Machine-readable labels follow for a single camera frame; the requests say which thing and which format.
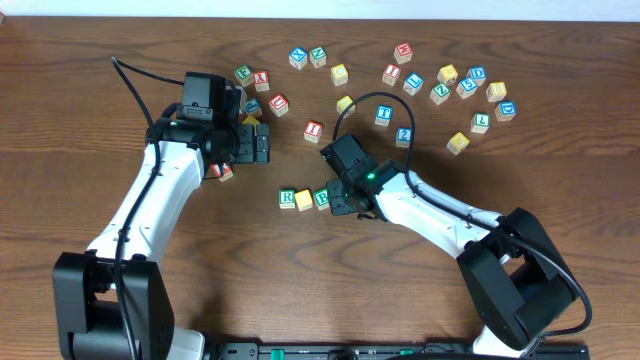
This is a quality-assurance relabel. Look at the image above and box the red U block far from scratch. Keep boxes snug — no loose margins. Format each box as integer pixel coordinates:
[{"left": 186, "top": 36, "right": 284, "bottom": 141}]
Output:
[{"left": 269, "top": 94, "right": 289, "bottom": 117}]

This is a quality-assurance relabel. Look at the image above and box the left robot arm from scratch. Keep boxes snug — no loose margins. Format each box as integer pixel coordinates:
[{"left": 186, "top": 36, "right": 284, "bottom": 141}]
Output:
[{"left": 52, "top": 117, "right": 270, "bottom": 359}]

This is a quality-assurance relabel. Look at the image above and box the red I block far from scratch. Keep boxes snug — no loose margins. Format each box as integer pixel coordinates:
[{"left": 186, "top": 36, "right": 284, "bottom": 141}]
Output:
[{"left": 382, "top": 64, "right": 401, "bottom": 86}]

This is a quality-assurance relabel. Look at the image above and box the blue 5 block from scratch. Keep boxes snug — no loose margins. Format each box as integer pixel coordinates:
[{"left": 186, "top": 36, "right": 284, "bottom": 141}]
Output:
[{"left": 456, "top": 78, "right": 478, "bottom": 99}]

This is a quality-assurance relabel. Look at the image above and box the yellow block left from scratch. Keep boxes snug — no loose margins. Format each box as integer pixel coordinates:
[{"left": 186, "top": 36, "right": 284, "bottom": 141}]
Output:
[{"left": 243, "top": 116, "right": 260, "bottom": 126}]

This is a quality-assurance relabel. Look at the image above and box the green F block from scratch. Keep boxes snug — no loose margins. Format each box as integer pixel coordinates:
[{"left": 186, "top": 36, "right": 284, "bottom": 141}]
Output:
[{"left": 234, "top": 64, "right": 254, "bottom": 87}]

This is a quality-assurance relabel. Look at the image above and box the yellow C block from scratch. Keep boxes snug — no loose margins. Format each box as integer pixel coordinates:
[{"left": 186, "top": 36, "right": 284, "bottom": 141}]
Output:
[{"left": 330, "top": 64, "right": 349, "bottom": 86}]

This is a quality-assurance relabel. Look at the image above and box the yellow block far right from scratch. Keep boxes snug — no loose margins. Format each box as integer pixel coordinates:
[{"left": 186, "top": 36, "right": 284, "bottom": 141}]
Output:
[{"left": 437, "top": 64, "right": 458, "bottom": 86}]

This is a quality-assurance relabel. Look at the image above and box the blue D block right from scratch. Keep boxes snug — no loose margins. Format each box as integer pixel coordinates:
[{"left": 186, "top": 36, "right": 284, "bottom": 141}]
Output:
[{"left": 495, "top": 101, "right": 517, "bottom": 122}]

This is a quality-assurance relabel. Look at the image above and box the blue T block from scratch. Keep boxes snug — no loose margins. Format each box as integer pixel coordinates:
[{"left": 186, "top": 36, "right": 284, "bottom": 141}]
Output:
[{"left": 375, "top": 105, "right": 393, "bottom": 126}]

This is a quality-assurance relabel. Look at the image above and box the yellow O block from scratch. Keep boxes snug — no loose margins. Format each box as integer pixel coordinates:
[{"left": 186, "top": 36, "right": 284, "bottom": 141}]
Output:
[{"left": 294, "top": 190, "right": 314, "bottom": 211}]

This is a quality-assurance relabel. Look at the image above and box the red A block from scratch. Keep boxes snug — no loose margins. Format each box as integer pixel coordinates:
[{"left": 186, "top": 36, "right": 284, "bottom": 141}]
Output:
[{"left": 211, "top": 163, "right": 234, "bottom": 182}]

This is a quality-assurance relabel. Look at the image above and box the blue d block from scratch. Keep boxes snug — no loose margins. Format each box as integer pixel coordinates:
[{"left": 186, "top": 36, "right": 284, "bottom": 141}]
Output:
[
  {"left": 495, "top": 101, "right": 517, "bottom": 122},
  {"left": 466, "top": 66, "right": 487, "bottom": 86}
]

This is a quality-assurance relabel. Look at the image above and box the blue X block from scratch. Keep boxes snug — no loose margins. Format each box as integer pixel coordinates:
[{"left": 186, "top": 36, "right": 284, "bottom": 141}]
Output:
[{"left": 289, "top": 46, "right": 308, "bottom": 70}]

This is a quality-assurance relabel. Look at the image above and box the red I block near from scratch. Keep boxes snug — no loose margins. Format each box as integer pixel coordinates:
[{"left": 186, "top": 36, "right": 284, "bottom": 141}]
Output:
[{"left": 303, "top": 121, "right": 323, "bottom": 143}]

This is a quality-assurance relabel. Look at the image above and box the green N block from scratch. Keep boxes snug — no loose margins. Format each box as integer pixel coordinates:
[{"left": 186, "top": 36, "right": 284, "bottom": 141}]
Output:
[{"left": 309, "top": 46, "right": 327, "bottom": 68}]

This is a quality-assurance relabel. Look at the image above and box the blue D block far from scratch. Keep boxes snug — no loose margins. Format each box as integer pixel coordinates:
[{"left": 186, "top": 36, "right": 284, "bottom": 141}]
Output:
[{"left": 466, "top": 66, "right": 487, "bottom": 86}]

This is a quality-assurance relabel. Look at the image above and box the green 7 block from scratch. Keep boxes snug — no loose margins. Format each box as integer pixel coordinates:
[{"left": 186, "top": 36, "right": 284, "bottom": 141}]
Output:
[{"left": 470, "top": 113, "right": 491, "bottom": 134}]

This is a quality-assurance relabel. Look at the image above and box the blue 2 block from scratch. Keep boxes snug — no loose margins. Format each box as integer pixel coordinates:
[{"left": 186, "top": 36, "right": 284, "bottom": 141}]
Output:
[{"left": 395, "top": 127, "right": 412, "bottom": 148}]

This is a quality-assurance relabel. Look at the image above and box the red i block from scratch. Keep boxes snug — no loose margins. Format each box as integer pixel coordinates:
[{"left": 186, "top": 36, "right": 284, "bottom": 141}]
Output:
[
  {"left": 382, "top": 64, "right": 401, "bottom": 86},
  {"left": 303, "top": 121, "right": 323, "bottom": 143}
]

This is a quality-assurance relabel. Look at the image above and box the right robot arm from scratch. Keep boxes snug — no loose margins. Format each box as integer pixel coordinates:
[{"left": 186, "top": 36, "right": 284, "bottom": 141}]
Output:
[{"left": 328, "top": 156, "right": 583, "bottom": 358}]

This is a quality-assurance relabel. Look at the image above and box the yellow block centre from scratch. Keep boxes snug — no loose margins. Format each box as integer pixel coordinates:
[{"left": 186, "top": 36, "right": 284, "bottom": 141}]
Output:
[{"left": 336, "top": 96, "right": 356, "bottom": 118}]

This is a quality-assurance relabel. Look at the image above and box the red Y block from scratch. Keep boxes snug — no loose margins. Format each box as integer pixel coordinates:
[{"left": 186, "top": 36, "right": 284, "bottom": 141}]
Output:
[{"left": 253, "top": 71, "right": 270, "bottom": 92}]

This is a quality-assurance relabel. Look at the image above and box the green B block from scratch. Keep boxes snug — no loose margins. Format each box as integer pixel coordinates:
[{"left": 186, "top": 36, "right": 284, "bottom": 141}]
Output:
[{"left": 313, "top": 188, "right": 330, "bottom": 210}]

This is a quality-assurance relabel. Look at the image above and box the blue L block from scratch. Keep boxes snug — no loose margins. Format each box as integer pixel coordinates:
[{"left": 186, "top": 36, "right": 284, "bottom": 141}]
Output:
[{"left": 403, "top": 72, "right": 424, "bottom": 96}]

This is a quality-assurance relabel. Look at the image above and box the green Z block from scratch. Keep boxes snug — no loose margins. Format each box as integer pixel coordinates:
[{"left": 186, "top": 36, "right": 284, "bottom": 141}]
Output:
[{"left": 430, "top": 83, "right": 451, "bottom": 105}]

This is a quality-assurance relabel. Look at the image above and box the blue P block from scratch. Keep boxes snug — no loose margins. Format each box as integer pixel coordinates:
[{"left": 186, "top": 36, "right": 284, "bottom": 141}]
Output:
[{"left": 245, "top": 98, "right": 262, "bottom": 118}]

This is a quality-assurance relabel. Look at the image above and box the yellow 8 block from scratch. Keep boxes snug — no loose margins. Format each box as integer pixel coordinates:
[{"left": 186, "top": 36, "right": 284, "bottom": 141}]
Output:
[{"left": 486, "top": 82, "right": 507, "bottom": 103}]

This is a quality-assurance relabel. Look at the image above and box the yellow K block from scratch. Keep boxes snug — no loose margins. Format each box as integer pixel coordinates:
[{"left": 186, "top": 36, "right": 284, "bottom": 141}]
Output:
[{"left": 446, "top": 132, "right": 470, "bottom": 155}]

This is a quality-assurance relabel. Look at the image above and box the green R block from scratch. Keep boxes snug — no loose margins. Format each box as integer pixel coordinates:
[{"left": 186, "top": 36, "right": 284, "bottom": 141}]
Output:
[{"left": 278, "top": 189, "right": 296, "bottom": 209}]

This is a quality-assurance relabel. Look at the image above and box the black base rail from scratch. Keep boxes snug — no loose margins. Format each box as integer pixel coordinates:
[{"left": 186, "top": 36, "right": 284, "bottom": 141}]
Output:
[{"left": 209, "top": 341, "right": 590, "bottom": 360}]

